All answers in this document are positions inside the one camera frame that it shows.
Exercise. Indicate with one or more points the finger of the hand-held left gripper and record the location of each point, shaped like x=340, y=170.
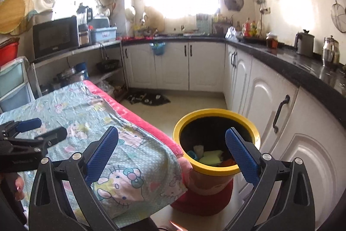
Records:
x=27, y=125
x=51, y=137

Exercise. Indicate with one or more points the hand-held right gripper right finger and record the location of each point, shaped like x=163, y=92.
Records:
x=242, y=155

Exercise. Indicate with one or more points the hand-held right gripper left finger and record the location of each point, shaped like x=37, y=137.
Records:
x=102, y=155

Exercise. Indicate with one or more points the red plastic bag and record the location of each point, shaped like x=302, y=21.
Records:
x=229, y=162

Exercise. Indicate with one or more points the light green sponge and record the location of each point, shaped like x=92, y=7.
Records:
x=212, y=158

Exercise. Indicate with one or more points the blue mesh cloth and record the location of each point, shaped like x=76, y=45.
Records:
x=192, y=155

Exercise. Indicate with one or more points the yellow trash bin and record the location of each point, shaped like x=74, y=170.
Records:
x=210, y=113

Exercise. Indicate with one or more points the person's left hand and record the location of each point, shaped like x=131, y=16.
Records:
x=20, y=189

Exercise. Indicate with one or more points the printed cartoon blanket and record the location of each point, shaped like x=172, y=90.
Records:
x=81, y=112

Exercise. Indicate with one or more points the plastic drawer cabinet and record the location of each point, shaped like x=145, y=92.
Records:
x=13, y=84

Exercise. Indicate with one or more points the pink blanket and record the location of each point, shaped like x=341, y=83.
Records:
x=140, y=120

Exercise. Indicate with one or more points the red stool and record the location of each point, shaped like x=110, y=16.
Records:
x=202, y=204

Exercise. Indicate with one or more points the large steel pot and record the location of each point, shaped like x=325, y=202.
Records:
x=71, y=78

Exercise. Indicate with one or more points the dark floor mat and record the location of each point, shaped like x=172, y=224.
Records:
x=148, y=99

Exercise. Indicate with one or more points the red plastic basin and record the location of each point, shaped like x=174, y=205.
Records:
x=8, y=53

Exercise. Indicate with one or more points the blue cup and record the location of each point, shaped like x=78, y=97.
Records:
x=81, y=68

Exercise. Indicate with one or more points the black wok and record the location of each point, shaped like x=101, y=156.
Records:
x=108, y=66

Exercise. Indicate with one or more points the black microwave oven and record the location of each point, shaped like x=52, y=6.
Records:
x=54, y=38

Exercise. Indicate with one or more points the steel shelf rack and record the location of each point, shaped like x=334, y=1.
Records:
x=81, y=49

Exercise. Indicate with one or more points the black kitchen countertop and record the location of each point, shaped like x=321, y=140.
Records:
x=297, y=63

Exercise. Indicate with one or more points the round bamboo tray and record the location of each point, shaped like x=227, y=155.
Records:
x=13, y=14

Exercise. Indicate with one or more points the blender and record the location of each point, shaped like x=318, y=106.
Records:
x=84, y=25

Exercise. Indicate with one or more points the blue plastic dish box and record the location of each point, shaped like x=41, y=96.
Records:
x=104, y=34

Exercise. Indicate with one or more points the glass jar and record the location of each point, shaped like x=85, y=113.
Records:
x=272, y=41

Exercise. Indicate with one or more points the blue hanging basket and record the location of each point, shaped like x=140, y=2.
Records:
x=157, y=49

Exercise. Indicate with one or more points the clear plastic bag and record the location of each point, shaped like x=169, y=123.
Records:
x=232, y=33

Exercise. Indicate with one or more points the grey metal kettle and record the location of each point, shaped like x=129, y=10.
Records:
x=304, y=44

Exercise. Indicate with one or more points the group of condiment bottles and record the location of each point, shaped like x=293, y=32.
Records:
x=252, y=28

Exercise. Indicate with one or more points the shiny steel teapot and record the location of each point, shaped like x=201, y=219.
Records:
x=330, y=52

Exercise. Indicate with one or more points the pale blue countertop organizer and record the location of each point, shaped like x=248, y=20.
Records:
x=204, y=22

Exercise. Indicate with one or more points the wooden cutting board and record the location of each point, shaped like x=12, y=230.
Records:
x=155, y=18

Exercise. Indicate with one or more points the metal mesh strainer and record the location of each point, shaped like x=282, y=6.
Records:
x=340, y=18

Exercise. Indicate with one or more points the white wall socket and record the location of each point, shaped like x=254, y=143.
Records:
x=265, y=10

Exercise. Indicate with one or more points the round wall vent fan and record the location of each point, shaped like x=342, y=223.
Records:
x=233, y=1

